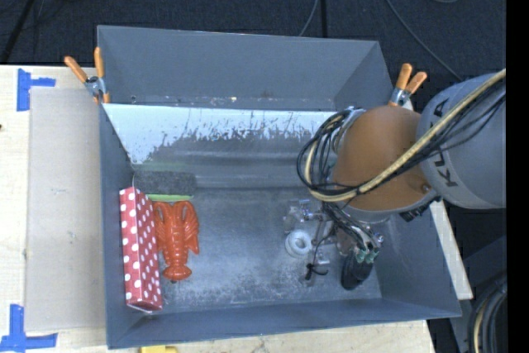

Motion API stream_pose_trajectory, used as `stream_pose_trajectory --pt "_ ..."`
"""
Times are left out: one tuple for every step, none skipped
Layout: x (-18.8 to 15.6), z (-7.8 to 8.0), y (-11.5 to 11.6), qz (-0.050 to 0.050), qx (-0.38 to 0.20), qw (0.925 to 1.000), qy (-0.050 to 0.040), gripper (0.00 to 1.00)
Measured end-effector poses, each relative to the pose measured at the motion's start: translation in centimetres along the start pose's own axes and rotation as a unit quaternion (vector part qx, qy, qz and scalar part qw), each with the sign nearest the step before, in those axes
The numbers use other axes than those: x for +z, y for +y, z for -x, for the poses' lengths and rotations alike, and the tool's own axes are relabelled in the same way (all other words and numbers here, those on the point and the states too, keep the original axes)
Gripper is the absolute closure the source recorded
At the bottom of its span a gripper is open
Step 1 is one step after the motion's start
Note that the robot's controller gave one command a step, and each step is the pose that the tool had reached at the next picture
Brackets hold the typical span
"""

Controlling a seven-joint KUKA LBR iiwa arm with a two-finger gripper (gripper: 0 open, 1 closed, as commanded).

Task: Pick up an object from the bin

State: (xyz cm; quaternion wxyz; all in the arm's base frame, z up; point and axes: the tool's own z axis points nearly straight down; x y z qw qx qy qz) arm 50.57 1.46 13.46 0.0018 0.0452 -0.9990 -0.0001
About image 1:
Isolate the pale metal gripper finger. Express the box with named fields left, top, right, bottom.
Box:
left=304, top=250, right=332, bottom=287
left=283, top=199, right=317, bottom=231

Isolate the black oval object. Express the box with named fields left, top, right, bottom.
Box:
left=339, top=250, right=375, bottom=291

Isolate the grey metal bin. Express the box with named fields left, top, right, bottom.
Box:
left=95, top=24, right=463, bottom=351

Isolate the orange toy lobster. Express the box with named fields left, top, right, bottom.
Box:
left=151, top=199, right=201, bottom=283

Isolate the grey and green sponge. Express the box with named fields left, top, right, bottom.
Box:
left=132, top=169, right=198, bottom=203

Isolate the red white-dotted long box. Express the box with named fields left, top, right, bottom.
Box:
left=118, top=185, right=164, bottom=312

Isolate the pale flat board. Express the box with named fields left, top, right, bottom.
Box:
left=23, top=85, right=109, bottom=335

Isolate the white ring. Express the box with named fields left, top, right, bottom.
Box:
left=284, top=230, right=312, bottom=260

